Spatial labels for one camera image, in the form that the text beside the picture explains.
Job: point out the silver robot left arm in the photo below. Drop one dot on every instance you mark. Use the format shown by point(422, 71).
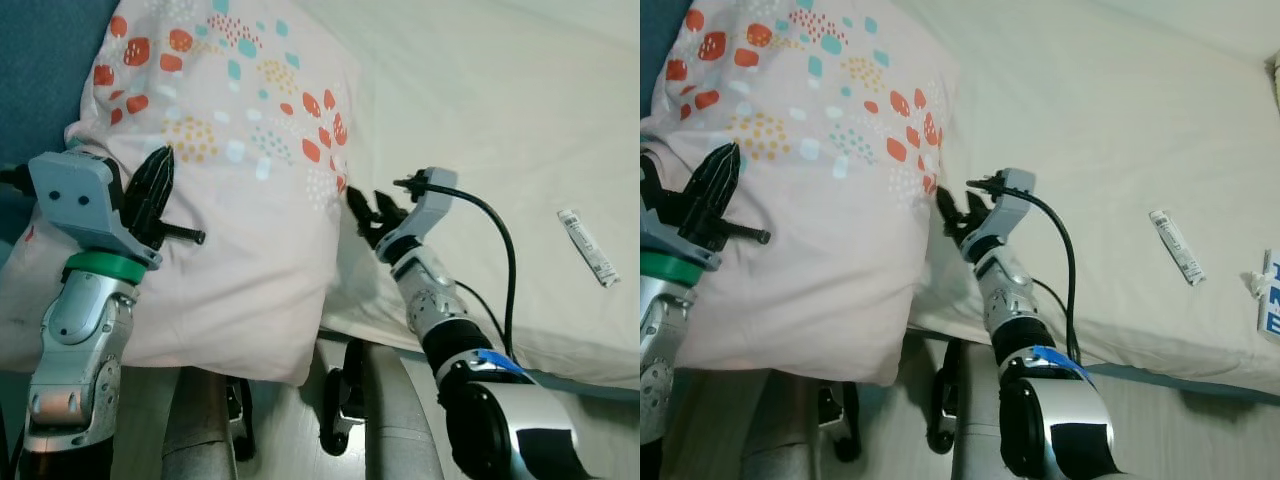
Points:
point(80, 340)
point(665, 340)

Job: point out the teal upholstered headboard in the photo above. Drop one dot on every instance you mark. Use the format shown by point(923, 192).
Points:
point(655, 50)
point(40, 70)

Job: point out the white book with blue letters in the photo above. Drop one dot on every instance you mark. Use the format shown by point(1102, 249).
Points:
point(1270, 300)

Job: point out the cream cartoon print blanket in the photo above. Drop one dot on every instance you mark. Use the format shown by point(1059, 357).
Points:
point(1276, 85)

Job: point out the pink patterned pillow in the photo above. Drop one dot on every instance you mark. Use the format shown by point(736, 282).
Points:
point(230, 250)
point(830, 260)

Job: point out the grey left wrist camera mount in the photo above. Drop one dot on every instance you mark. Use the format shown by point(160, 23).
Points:
point(670, 240)
point(75, 195)

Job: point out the white printed tube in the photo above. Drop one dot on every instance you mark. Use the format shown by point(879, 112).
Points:
point(588, 247)
point(1177, 247)

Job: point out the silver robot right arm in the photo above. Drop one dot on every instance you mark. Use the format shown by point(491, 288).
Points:
point(1060, 420)
point(500, 420)

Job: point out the robot right leg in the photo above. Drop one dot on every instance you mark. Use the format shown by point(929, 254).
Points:
point(975, 420)
point(400, 420)

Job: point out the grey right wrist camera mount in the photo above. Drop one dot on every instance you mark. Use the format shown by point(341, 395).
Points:
point(1012, 205)
point(432, 205)

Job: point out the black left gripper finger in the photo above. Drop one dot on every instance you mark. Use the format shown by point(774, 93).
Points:
point(138, 200)
point(726, 185)
point(162, 190)
point(700, 195)

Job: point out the cream bed mattress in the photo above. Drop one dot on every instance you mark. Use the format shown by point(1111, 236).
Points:
point(500, 120)
point(1100, 100)

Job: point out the white crumpled tissue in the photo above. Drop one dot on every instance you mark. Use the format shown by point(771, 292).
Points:
point(1253, 284)

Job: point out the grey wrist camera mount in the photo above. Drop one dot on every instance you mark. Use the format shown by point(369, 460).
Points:
point(1012, 205)
point(432, 205)
point(670, 240)
point(75, 195)

